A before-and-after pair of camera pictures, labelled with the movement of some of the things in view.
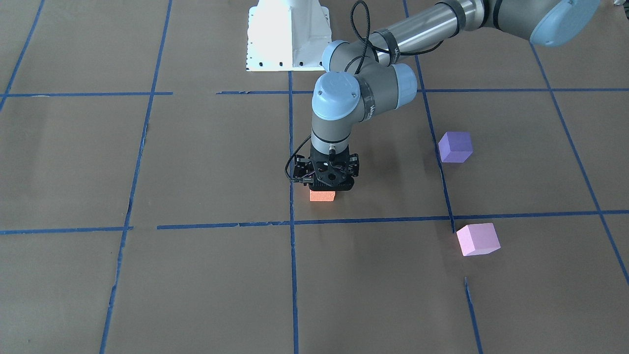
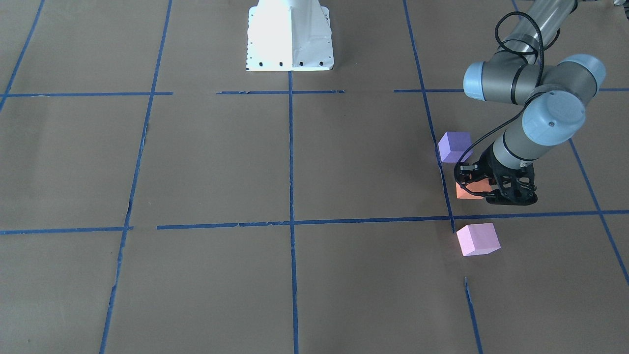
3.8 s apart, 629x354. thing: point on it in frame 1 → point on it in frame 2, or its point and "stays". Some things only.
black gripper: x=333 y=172 → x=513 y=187
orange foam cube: x=322 y=195 → x=483 y=186
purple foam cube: x=455 y=147 stays
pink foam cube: x=477 y=239 stays
